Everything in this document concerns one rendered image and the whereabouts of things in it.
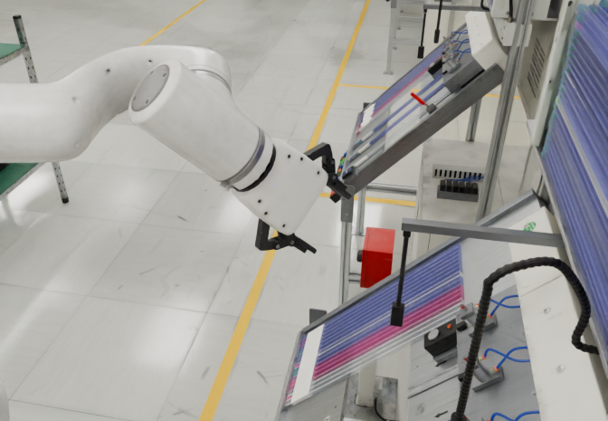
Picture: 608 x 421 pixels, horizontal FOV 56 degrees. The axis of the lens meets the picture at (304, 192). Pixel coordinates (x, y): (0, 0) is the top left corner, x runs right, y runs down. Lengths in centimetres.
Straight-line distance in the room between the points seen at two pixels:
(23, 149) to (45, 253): 263
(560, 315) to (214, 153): 54
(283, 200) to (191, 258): 233
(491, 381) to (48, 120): 69
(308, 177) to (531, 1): 127
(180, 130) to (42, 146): 15
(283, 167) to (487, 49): 135
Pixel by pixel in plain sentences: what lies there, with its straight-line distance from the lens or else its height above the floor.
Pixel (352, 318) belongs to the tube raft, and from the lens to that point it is 143.
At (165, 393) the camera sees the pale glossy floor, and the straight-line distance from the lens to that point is 245.
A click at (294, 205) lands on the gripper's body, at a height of 146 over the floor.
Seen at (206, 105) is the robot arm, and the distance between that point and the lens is 63.
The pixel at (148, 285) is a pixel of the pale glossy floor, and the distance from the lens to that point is 292.
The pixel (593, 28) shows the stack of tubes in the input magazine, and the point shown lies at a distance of 90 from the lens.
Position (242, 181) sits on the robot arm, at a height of 152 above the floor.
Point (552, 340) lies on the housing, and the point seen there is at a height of 128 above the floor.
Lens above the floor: 187
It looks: 32 degrees down
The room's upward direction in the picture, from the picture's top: straight up
